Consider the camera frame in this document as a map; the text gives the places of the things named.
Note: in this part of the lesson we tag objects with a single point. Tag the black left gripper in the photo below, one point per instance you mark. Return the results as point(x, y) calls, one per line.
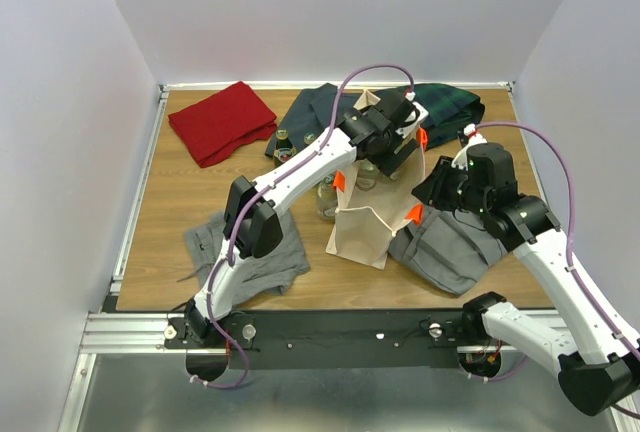
point(388, 161)

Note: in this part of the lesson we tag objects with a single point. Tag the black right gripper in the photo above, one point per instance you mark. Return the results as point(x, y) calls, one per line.
point(431, 190)

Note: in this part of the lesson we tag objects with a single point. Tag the beige canvas tote bag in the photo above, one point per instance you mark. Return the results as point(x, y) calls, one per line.
point(367, 221)

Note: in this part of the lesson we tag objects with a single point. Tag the clear Chang soda bottle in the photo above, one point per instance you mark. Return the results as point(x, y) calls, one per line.
point(326, 198)
point(395, 175)
point(366, 176)

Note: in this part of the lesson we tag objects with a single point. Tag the green Perrier bottle yellow label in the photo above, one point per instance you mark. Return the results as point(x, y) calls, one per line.
point(308, 139)

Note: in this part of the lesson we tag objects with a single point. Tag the green Perrier bottle red label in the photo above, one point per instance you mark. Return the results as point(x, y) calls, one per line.
point(284, 148)

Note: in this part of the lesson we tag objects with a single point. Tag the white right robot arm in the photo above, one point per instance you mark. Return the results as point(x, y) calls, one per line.
point(596, 362)

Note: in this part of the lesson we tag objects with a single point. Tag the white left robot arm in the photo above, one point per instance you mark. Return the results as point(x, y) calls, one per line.
point(252, 224)

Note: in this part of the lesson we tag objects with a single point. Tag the green plaid folded skirt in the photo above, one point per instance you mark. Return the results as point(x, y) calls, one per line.
point(450, 110)

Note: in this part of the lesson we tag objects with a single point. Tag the grey pleated skirt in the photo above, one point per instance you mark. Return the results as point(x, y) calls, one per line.
point(450, 250)

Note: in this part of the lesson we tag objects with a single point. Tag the dark teal folded jacket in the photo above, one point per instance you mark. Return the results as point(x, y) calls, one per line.
point(310, 113)

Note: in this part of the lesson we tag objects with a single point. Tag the red folded cloth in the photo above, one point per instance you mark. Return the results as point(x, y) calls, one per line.
point(215, 127)

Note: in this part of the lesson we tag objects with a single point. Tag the grey knit shorts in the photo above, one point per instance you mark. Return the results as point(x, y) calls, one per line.
point(273, 274)

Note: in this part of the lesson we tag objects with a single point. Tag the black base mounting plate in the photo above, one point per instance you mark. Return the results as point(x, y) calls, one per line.
point(335, 339)

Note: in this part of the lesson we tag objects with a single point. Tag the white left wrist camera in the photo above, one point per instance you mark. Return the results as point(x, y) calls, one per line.
point(417, 115)

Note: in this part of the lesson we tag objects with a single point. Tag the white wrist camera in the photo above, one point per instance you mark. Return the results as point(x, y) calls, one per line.
point(417, 115)
point(470, 137)

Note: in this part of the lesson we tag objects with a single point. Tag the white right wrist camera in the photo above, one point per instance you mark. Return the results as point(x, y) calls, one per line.
point(470, 137)

